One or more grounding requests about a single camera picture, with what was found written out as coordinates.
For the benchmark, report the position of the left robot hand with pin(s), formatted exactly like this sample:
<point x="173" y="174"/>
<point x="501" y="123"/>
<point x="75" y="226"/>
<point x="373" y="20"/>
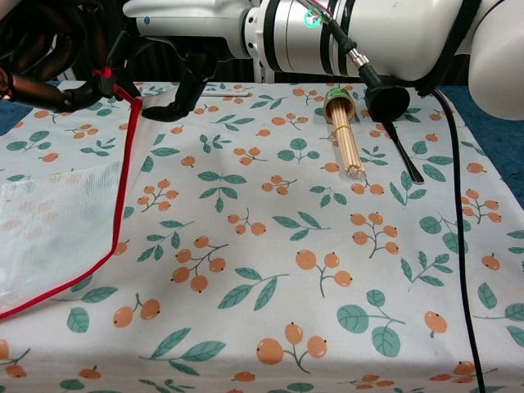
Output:
<point x="37" y="41"/>

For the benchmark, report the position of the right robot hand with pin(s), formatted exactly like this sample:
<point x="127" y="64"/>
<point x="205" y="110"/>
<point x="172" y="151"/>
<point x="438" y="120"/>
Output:
<point x="192" y="20"/>

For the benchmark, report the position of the clear zipper pouch red trim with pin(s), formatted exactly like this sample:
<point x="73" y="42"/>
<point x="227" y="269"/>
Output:
<point x="61" y="213"/>

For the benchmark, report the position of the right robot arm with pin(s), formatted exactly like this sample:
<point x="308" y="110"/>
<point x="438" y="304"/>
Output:
<point x="409" y="32"/>

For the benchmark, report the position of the floral print tablecloth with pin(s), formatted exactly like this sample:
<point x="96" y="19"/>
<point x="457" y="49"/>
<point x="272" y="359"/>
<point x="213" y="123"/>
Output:
<point x="266" y="245"/>

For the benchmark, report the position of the green paper cup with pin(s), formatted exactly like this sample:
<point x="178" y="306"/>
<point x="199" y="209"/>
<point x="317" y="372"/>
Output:
<point x="337" y="96"/>

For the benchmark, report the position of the bamboo skewer bundle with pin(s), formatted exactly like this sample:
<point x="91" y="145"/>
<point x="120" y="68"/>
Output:
<point x="348" y="143"/>

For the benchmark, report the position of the white frame post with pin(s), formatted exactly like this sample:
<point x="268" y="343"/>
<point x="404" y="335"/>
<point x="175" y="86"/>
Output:
<point x="263" y="71"/>

